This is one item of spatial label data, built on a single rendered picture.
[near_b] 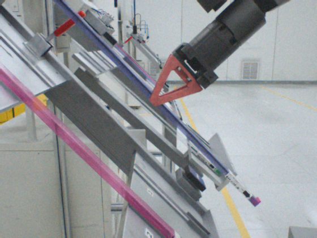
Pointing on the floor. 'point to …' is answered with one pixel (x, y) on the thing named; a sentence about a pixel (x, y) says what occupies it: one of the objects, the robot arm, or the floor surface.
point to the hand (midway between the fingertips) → (155, 98)
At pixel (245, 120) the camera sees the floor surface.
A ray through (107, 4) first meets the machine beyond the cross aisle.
